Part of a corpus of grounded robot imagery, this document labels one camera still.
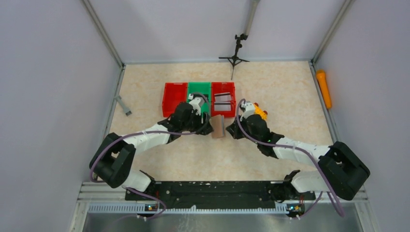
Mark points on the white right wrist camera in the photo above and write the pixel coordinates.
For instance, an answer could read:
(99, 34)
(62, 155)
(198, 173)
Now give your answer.
(248, 109)

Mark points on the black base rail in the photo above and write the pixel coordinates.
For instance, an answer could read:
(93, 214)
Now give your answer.
(266, 190)

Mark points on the green plastic bin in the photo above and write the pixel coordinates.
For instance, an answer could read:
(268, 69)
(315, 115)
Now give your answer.
(205, 89)

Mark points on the right red plastic bin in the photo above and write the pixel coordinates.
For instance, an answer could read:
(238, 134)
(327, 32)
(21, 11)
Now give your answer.
(221, 87)

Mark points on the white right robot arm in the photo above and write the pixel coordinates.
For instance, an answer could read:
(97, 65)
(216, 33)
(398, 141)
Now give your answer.
(338, 170)

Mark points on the card with black stripe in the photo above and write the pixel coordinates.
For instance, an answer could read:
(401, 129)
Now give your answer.
(223, 97)

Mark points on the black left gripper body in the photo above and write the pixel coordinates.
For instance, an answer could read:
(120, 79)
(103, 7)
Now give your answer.
(194, 123)

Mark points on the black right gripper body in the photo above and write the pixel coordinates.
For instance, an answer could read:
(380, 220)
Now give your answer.
(245, 132)

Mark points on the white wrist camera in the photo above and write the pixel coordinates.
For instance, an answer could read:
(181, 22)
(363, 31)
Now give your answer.
(197, 101)
(248, 109)

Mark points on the grey small tool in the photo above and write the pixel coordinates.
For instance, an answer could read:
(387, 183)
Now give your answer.
(124, 107)

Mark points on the black camera tripod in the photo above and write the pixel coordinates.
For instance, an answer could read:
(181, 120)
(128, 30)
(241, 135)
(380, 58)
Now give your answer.
(234, 60)

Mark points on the yellow toy brick car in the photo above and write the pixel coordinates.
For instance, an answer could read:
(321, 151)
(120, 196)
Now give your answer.
(258, 111)

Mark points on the left red plastic bin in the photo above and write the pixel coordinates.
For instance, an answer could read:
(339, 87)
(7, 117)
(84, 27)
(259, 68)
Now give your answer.
(173, 94)

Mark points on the white card in bin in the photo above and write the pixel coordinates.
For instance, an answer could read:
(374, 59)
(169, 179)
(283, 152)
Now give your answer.
(222, 106)

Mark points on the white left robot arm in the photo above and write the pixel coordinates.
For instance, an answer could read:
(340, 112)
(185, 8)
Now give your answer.
(113, 161)

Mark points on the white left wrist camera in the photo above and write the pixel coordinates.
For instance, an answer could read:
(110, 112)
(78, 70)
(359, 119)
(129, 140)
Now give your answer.
(197, 101)

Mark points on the orange flashlight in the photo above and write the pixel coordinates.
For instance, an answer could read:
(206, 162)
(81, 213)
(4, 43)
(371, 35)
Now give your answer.
(321, 79)

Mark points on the red plastic bin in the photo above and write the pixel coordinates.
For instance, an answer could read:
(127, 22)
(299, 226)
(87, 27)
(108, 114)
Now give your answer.
(221, 87)
(173, 94)

